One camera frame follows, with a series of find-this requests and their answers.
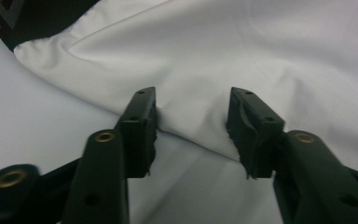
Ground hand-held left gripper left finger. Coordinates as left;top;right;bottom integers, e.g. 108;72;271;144
61;86;158;224

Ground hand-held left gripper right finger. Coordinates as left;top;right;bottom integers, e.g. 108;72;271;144
226;86;358;224

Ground white table cover board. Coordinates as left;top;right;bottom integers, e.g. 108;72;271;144
0;15;290;224

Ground white shorts with black waistband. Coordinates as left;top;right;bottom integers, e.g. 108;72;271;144
0;0;358;180

